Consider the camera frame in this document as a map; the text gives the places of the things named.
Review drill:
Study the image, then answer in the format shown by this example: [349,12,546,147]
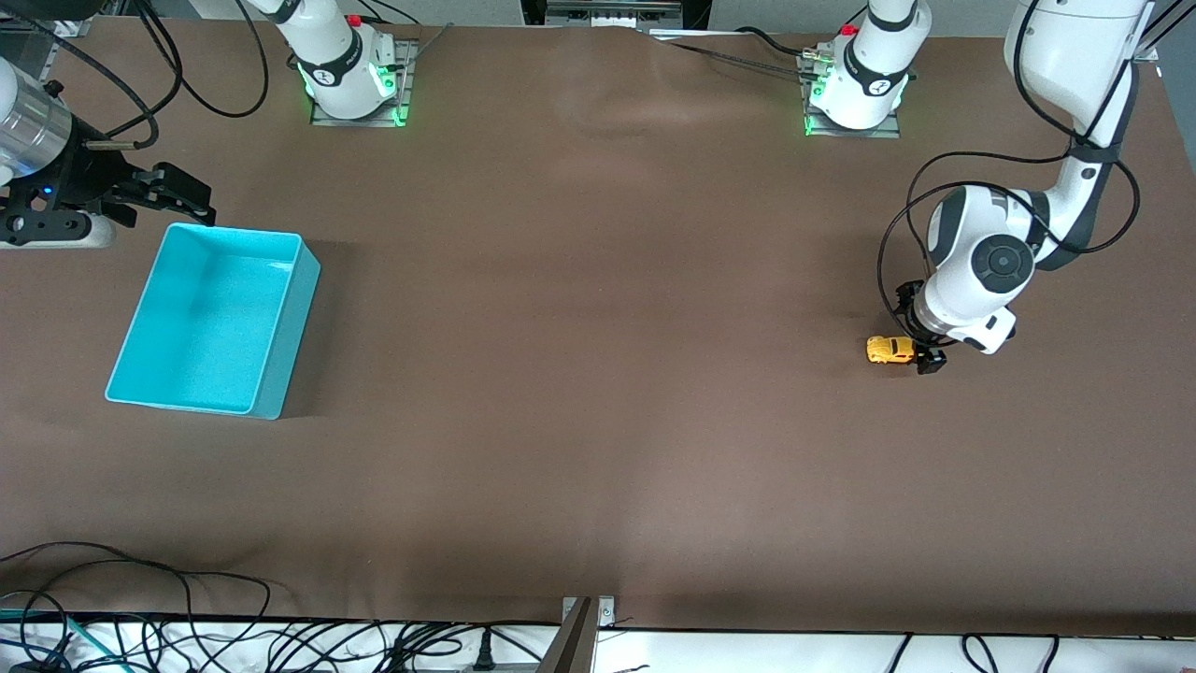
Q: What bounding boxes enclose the small metal mounting bracket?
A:
[562,595,618,629]

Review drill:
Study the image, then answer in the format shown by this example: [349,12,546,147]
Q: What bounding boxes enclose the yellow beetle toy car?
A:
[866,335,922,365]

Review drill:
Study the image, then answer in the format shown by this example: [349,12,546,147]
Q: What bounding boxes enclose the long looping black cable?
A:
[0,542,272,648]

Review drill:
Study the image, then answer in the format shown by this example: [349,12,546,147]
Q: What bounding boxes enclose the black base cable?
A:
[654,26,823,78]

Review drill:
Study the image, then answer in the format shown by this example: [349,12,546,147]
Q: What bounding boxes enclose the grey metal post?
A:
[537,598,599,673]

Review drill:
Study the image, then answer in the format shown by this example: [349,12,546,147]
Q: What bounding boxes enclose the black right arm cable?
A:
[0,0,270,150]

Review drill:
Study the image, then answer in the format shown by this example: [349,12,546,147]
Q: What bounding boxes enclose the turquoise plastic bin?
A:
[105,222,321,421]

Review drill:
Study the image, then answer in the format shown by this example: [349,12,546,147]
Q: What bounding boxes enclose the thin grey cable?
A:
[397,22,455,74]

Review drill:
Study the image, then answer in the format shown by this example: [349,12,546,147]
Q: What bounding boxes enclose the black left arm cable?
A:
[876,0,1196,339]

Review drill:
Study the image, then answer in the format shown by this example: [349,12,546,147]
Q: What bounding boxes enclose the silver metal rail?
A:
[545,0,685,29]

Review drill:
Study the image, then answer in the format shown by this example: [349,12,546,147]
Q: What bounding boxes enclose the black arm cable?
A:
[0,0,270,150]
[876,0,1196,339]

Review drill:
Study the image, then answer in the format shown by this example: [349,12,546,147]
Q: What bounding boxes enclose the teal cable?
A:
[0,608,99,670]

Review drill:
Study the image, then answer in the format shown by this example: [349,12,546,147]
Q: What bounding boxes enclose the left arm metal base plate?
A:
[804,51,903,139]

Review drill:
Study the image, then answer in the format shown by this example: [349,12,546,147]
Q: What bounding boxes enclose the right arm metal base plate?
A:
[310,39,415,128]

